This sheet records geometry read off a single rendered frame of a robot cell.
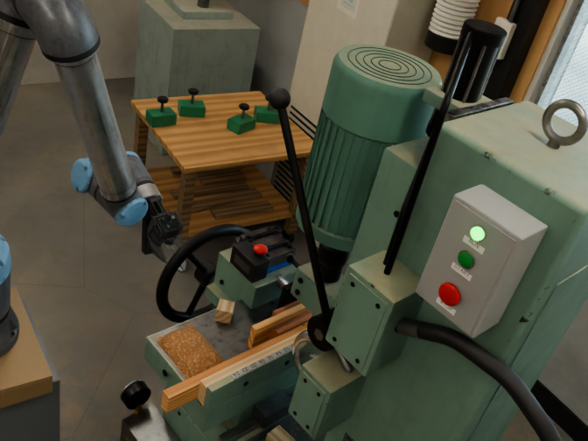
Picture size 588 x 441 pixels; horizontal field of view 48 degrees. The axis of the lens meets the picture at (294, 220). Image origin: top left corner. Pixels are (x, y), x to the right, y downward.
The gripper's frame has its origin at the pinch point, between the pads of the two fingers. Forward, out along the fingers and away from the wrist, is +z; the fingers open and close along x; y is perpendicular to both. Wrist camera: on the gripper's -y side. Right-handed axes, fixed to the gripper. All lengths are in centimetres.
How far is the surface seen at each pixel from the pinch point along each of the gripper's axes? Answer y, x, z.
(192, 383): 41, -33, 39
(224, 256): 34.1, -8.6, 15.0
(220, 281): 28.5, -9.1, 17.9
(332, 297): 55, -6, 38
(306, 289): 50, -7, 34
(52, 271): -95, 4, -57
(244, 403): 35, -22, 45
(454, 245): 96, -21, 49
